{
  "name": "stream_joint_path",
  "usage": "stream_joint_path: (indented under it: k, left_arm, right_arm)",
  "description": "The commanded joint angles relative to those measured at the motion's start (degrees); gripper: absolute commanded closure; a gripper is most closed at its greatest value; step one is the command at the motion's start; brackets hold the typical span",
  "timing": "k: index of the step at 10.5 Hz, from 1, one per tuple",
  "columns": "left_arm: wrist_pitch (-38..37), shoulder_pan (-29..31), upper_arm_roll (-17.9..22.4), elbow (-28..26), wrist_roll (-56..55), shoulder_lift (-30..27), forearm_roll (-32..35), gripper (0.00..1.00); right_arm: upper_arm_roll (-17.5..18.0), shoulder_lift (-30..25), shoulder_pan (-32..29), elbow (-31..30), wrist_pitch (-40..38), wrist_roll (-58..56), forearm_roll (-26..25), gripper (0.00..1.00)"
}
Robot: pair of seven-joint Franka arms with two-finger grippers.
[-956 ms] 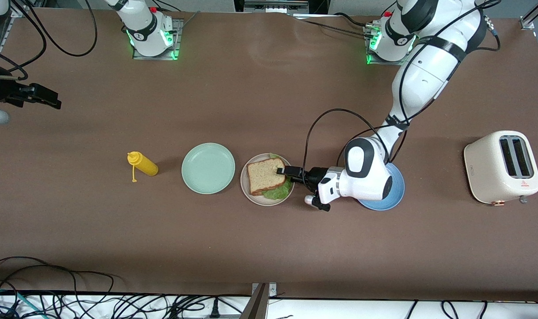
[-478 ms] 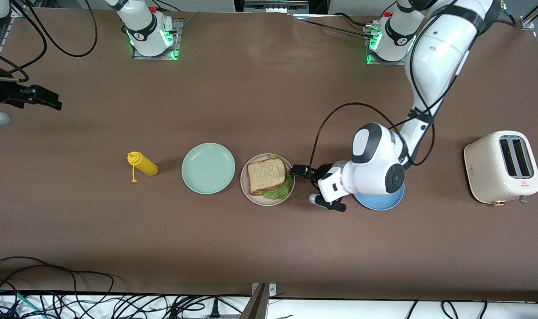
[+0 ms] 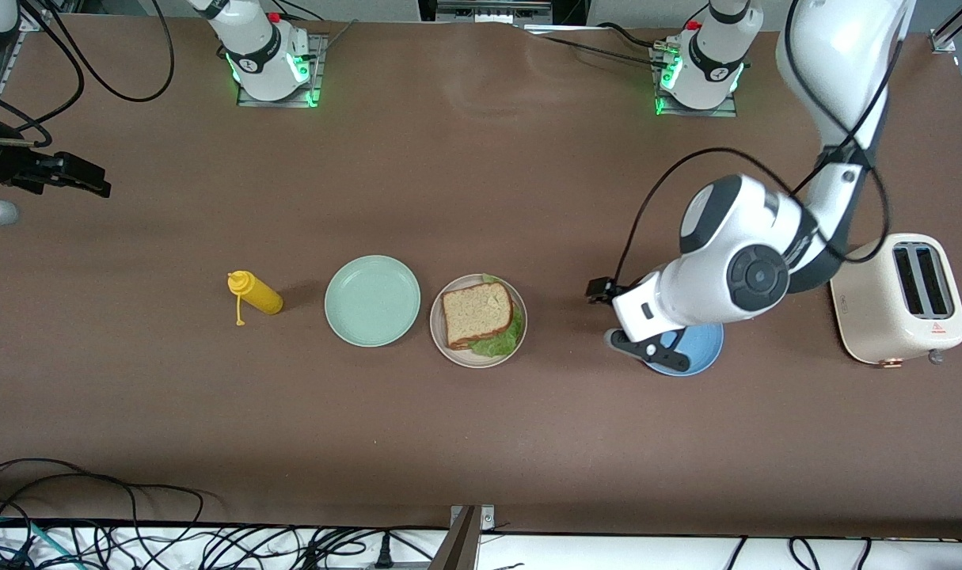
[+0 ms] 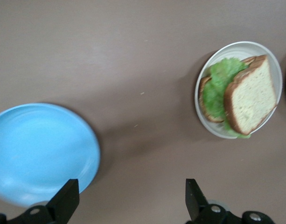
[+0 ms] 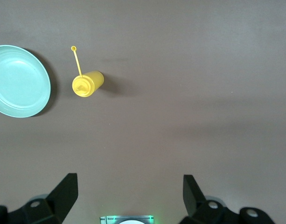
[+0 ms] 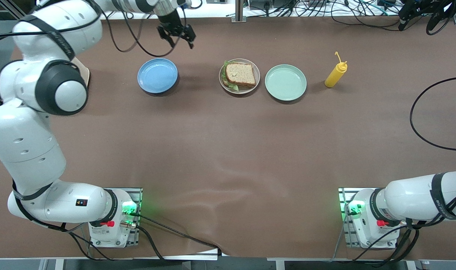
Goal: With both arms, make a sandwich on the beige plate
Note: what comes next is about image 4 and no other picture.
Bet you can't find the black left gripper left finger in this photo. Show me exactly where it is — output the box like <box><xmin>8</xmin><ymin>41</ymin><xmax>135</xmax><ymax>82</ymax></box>
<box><xmin>7</xmin><ymin>179</ymin><xmax>80</xmax><ymax>224</ymax></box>

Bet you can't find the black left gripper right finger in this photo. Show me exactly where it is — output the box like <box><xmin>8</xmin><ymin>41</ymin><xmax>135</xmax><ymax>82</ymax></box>
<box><xmin>185</xmin><ymin>178</ymin><xmax>243</xmax><ymax>224</ymax></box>

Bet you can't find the brown bread slice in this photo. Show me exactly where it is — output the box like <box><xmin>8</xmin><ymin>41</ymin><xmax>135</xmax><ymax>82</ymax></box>
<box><xmin>223</xmin><ymin>55</ymin><xmax>278</xmax><ymax>135</ymax></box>
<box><xmin>198</xmin><ymin>56</ymin><xmax>258</xmax><ymax>124</ymax></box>

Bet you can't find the green lettuce leaf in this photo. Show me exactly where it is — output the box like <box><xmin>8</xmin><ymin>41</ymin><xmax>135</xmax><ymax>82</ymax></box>
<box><xmin>202</xmin><ymin>57</ymin><xmax>252</xmax><ymax>140</ymax></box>

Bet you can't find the blue plate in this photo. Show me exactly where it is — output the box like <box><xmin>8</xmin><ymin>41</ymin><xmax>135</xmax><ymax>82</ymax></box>
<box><xmin>0</xmin><ymin>103</ymin><xmax>101</xmax><ymax>208</ymax></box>

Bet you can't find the beige plate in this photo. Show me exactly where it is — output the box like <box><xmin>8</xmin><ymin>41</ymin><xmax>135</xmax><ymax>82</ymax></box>
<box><xmin>194</xmin><ymin>41</ymin><xmax>283</xmax><ymax>140</ymax></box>

